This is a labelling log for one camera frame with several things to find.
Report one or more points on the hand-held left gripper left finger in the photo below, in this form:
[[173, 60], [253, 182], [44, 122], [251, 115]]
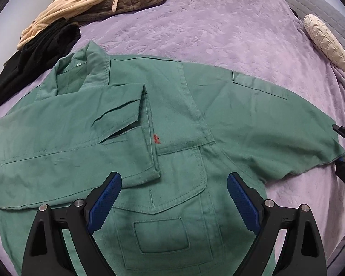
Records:
[[105, 199]]

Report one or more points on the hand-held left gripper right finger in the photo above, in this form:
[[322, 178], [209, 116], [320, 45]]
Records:
[[244, 199]]

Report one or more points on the green shirt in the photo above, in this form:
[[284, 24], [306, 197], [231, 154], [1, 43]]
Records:
[[189, 115]]

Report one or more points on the cream textured bolster pillow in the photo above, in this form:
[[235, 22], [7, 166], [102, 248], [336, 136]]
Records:
[[327, 41]]

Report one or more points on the grey quilted headboard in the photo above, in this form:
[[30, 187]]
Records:
[[319, 0]]

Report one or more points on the black garment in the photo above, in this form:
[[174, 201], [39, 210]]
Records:
[[31, 60]]

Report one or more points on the purple plush blanket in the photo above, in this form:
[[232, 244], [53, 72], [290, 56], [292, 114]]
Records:
[[207, 28]]

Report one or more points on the cream striped garment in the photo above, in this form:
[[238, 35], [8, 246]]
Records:
[[80, 0]]

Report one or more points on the brown knitted garment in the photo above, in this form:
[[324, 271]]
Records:
[[143, 0]]

